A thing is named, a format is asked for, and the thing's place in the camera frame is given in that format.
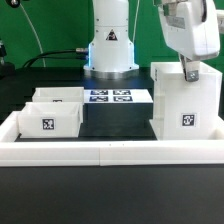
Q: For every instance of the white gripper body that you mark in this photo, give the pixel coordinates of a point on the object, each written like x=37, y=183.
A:
x=190, y=27

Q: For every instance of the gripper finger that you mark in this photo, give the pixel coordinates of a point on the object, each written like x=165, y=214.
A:
x=190, y=69

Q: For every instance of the white drawer cabinet box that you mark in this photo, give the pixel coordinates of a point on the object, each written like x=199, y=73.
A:
x=185, y=110

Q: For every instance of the white front drawer tray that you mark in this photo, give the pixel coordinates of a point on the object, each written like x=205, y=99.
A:
x=50, y=119

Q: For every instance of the white drawer tray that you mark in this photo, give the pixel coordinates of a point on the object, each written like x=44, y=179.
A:
x=59, y=94
x=50, y=119

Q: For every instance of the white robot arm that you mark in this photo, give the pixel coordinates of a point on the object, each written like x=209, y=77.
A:
x=111, y=52

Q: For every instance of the white rear drawer tray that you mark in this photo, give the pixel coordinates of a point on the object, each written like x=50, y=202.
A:
x=59, y=94

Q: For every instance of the white fiducial marker sheet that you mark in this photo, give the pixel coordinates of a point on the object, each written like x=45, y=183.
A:
x=117, y=96

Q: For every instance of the black stand at left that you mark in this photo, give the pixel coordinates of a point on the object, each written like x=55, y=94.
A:
x=6, y=68

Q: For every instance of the white U-shaped fence frame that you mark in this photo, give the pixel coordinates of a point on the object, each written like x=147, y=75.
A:
x=107, y=153

